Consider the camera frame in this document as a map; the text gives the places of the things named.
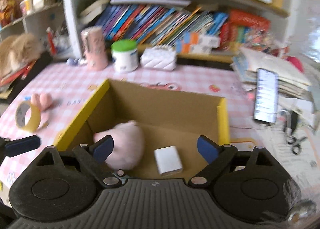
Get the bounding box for wooden bookshelf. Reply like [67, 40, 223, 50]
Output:
[60, 0, 293, 64]

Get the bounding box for yellow tape roll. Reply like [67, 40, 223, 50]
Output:
[15, 100, 42, 132]

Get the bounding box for small pink eared toy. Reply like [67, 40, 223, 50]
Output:
[30, 93, 54, 112]

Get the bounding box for pink cylinder humidifier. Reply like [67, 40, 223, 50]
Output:
[80, 26, 108, 71]

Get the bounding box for red boxed book set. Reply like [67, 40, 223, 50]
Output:
[220, 10, 272, 49]

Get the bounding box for orange fluffy cat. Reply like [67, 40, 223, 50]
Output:
[0, 33, 42, 77]

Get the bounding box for red hanging tassel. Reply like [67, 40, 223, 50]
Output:
[47, 27, 56, 54]

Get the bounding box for white quilted bag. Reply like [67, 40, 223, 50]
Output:
[140, 46, 177, 71]

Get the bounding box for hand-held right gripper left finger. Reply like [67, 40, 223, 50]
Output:
[35, 135, 123, 189]

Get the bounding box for row of colourful books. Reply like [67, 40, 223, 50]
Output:
[95, 4, 230, 47]

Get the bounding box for stack of papers and booklets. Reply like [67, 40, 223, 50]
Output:
[231, 48, 313, 99]

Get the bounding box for black smartphone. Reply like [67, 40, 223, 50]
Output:
[253, 68, 279, 123]

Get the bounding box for fortune god figure box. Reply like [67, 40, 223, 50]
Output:
[0, 0, 22, 26]

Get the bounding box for white charger block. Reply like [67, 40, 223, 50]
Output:
[154, 146, 183, 177]

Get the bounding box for yellow cardboard box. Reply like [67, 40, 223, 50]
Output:
[54, 79, 230, 179]

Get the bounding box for orange blue white carton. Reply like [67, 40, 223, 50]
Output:
[176, 41, 213, 54]
[184, 33, 220, 46]

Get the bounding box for grey flat book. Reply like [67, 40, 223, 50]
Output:
[110, 0, 193, 7]

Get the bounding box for black handled scissors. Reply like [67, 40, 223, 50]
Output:
[285, 110, 307, 154]

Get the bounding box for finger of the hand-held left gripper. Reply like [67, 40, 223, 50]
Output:
[0, 135, 41, 158]

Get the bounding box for white bottle yellow label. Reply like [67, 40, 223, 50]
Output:
[24, 0, 34, 15]

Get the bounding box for pink plush toy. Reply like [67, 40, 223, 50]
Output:
[93, 120, 145, 169]

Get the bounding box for white jar green lid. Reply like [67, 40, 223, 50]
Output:
[111, 39, 139, 74]

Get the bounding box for pink checkered tablecloth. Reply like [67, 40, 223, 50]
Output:
[0, 61, 253, 189]

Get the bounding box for white shelf unit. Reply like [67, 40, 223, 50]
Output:
[0, 1, 66, 53]

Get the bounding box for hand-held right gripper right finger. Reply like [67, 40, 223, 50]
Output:
[189, 135, 288, 188]

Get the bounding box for thick paperback book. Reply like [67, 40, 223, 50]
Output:
[80, 0, 110, 16]
[79, 6, 107, 26]

